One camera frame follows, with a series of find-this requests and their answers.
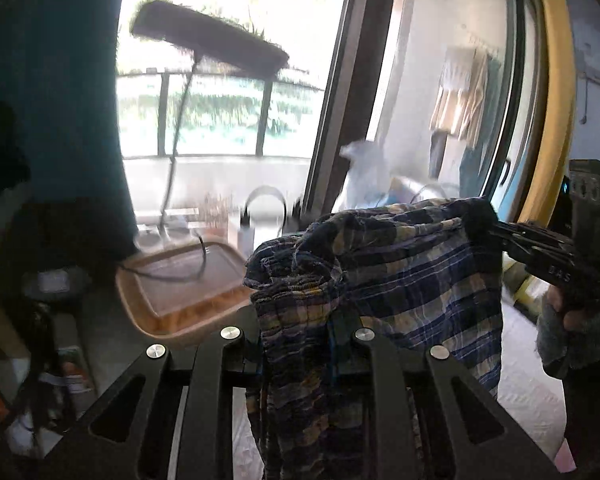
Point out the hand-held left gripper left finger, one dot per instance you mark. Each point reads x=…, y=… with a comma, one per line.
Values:
x=237, y=355

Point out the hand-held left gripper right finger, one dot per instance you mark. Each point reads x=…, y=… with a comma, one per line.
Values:
x=332, y=360

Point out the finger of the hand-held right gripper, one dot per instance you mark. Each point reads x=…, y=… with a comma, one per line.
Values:
x=535, y=260
x=530, y=235

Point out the blue plaid shirt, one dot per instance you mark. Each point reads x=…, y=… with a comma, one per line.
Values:
x=390, y=270

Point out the person's right hand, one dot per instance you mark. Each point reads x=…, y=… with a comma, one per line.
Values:
x=575, y=317

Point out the wooden tray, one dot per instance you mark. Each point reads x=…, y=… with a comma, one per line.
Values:
x=180, y=285

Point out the white charger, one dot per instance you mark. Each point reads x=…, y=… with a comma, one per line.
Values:
x=247, y=235

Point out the yellow curtain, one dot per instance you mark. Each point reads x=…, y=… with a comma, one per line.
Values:
x=560, y=85

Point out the hanging laundry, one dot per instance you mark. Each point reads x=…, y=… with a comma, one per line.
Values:
x=462, y=95

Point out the clear plastic bag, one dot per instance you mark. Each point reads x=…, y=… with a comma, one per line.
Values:
x=367, y=170

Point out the balcony railing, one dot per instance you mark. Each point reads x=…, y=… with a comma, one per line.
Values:
x=205, y=110

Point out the black desk lamp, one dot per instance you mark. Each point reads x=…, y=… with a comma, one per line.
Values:
x=210, y=37

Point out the teal curtain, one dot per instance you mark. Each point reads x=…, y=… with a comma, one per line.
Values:
x=55, y=85

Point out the dark window frame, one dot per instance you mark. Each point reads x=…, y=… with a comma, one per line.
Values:
x=350, y=85

